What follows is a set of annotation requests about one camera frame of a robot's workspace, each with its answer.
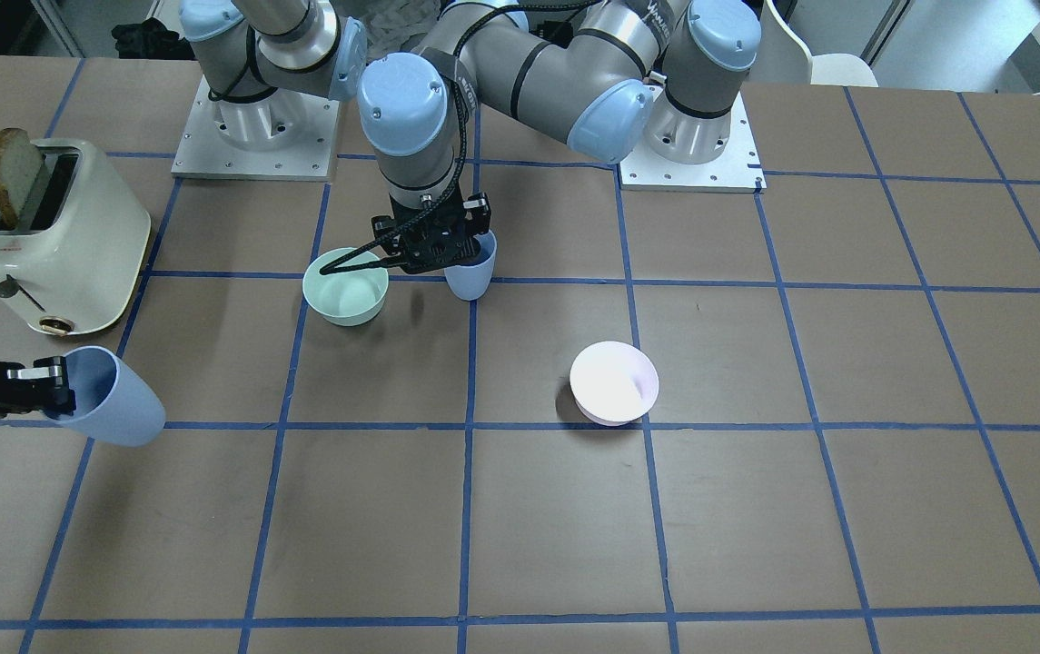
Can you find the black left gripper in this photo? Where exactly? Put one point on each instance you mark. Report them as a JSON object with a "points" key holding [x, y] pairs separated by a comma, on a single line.
{"points": [[480, 212]]}

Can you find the blue cup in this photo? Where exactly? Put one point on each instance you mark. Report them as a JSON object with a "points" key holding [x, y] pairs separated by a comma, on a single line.
{"points": [[112, 403], [470, 281]]}

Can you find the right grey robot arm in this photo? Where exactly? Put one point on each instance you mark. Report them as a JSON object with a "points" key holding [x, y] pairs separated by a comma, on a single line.
{"points": [[248, 50]]}

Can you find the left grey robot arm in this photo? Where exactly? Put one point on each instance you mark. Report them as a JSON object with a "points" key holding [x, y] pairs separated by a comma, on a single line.
{"points": [[656, 75]]}

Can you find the mint green bowl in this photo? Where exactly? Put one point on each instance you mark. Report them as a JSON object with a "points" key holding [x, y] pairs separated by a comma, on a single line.
{"points": [[345, 298]]}

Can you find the cream toaster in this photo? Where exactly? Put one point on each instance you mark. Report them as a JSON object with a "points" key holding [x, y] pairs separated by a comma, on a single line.
{"points": [[71, 264]]}

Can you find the bread slice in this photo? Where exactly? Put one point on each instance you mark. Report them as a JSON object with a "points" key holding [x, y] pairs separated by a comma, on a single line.
{"points": [[21, 162]]}

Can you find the pink bowl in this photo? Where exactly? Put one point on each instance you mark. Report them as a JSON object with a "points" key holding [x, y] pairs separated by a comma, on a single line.
{"points": [[614, 383]]}

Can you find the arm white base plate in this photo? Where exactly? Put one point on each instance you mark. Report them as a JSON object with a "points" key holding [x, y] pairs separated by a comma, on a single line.
{"points": [[286, 137], [682, 153]]}

